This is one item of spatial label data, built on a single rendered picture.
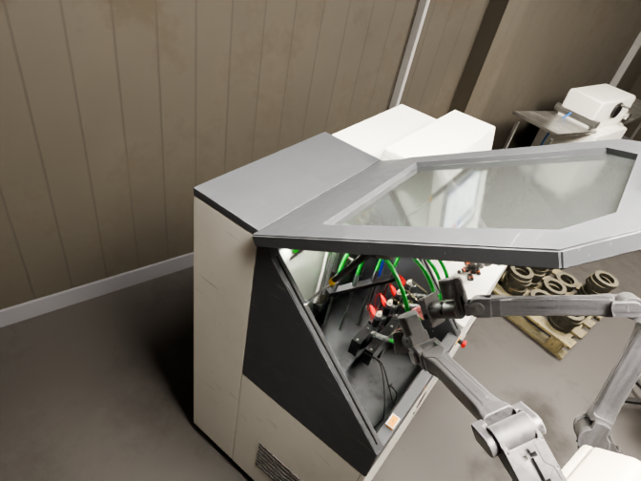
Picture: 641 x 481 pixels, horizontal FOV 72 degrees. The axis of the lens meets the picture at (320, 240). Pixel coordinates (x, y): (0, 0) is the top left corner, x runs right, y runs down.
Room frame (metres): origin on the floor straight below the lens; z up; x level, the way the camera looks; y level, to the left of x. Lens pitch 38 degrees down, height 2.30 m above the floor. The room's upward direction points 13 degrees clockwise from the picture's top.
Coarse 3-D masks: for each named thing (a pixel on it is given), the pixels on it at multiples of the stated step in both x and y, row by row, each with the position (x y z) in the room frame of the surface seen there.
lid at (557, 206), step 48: (576, 144) 1.31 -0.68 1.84; (624, 144) 1.22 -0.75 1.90; (336, 192) 1.27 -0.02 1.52; (384, 192) 1.23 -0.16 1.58; (432, 192) 1.14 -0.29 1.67; (480, 192) 1.07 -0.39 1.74; (528, 192) 1.01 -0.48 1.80; (576, 192) 0.96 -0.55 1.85; (624, 192) 0.87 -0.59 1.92; (288, 240) 0.92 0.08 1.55; (336, 240) 0.85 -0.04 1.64; (384, 240) 0.80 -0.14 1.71; (432, 240) 0.76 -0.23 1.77; (480, 240) 0.73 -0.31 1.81; (528, 240) 0.70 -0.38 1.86; (576, 240) 0.68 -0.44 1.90; (624, 240) 0.68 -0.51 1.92
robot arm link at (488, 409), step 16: (416, 352) 0.78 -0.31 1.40; (432, 352) 0.75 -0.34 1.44; (432, 368) 0.71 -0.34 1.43; (448, 368) 0.67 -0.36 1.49; (448, 384) 0.64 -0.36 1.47; (464, 384) 0.61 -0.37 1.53; (480, 384) 0.60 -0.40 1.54; (464, 400) 0.58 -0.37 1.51; (480, 400) 0.55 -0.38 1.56; (496, 400) 0.55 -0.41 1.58; (480, 416) 0.51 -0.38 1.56; (496, 416) 0.51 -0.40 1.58; (480, 432) 0.47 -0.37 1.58; (544, 432) 0.48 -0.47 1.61; (496, 448) 0.44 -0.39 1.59
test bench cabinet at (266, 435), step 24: (240, 408) 0.99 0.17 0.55; (264, 408) 0.93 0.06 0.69; (240, 432) 0.98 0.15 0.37; (264, 432) 0.92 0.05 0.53; (288, 432) 0.87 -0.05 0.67; (312, 432) 0.83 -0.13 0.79; (240, 456) 0.97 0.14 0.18; (264, 456) 0.91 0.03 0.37; (288, 456) 0.86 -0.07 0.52; (312, 456) 0.81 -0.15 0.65; (336, 456) 0.77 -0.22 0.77; (264, 480) 0.90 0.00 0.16; (288, 480) 0.84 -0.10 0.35; (312, 480) 0.80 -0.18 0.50; (336, 480) 0.76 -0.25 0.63; (360, 480) 0.72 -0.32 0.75
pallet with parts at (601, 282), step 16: (512, 272) 2.67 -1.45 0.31; (528, 272) 2.72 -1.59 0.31; (544, 272) 2.80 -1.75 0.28; (560, 272) 2.97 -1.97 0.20; (496, 288) 2.66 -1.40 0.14; (512, 288) 2.63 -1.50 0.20; (528, 288) 2.87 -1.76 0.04; (544, 288) 2.71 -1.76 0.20; (560, 288) 2.75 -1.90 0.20; (576, 288) 2.89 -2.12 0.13; (592, 288) 2.71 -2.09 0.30; (608, 288) 2.68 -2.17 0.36; (512, 320) 2.48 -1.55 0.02; (544, 320) 2.43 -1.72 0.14; (560, 320) 2.36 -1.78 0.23; (576, 320) 2.33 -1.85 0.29; (544, 336) 2.38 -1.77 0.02; (560, 336) 2.30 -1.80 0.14; (576, 336) 2.35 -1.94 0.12; (560, 352) 2.26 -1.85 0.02
